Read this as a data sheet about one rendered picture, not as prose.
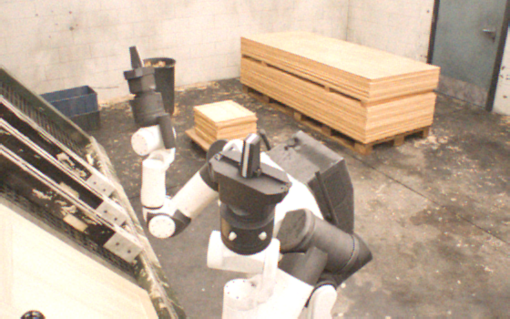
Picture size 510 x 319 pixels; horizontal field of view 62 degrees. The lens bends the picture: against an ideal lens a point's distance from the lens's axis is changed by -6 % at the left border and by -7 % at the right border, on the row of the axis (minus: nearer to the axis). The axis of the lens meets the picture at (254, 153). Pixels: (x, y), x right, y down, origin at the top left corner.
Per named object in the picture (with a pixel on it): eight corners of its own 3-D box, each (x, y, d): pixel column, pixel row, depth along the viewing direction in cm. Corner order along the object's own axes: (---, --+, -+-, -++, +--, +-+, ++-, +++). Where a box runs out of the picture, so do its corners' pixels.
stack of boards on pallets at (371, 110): (430, 137, 486) (441, 67, 453) (362, 158, 438) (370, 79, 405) (300, 81, 678) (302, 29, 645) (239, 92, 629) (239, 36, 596)
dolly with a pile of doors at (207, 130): (258, 152, 448) (258, 114, 431) (209, 165, 423) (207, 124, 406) (229, 132, 495) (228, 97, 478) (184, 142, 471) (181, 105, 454)
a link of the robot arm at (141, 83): (161, 63, 127) (170, 104, 130) (130, 70, 129) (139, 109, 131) (145, 66, 115) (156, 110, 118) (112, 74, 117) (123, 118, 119)
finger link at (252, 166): (257, 131, 63) (255, 165, 67) (245, 144, 61) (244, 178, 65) (268, 136, 62) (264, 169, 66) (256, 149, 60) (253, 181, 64)
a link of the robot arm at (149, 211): (143, 162, 134) (142, 217, 142) (139, 179, 125) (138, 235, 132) (178, 164, 136) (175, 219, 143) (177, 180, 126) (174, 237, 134)
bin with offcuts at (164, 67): (186, 116, 543) (183, 63, 516) (145, 124, 519) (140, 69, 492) (170, 104, 583) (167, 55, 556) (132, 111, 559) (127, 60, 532)
